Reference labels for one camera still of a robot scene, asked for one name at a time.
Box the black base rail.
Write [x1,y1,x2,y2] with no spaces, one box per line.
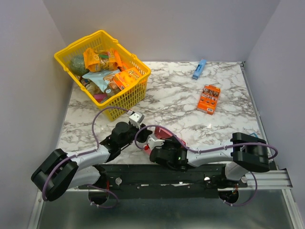
[94,164,247,199]

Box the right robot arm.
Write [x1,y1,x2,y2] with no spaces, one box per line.
[145,132,274,187]

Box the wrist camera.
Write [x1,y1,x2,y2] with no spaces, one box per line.
[127,110,145,129]
[147,135,164,150]

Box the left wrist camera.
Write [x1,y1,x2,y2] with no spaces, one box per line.
[127,110,145,129]

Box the pink paper box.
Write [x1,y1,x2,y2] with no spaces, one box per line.
[144,127,173,155]

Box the green melon ball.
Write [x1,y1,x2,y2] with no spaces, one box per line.
[70,55,88,76]

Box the orange product box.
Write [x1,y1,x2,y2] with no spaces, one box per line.
[197,84,221,115]

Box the orange snack bag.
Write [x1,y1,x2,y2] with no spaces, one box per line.
[83,48,122,72]

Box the yellow plastic basket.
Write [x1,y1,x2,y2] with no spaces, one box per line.
[54,30,151,109]

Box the blue small box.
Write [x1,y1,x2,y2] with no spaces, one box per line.
[192,59,206,80]

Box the light blue snack bag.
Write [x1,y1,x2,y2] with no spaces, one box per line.
[82,70,120,93]

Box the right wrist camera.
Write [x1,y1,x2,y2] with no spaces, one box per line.
[147,135,164,150]

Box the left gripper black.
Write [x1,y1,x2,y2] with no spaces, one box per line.
[120,122,153,149]

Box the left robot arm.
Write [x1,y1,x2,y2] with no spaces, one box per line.
[31,122,153,201]

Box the orange cracker box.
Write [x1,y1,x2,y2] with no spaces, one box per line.
[113,67,142,91]

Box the pink item in basket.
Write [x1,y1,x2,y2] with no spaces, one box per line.
[93,94,108,103]

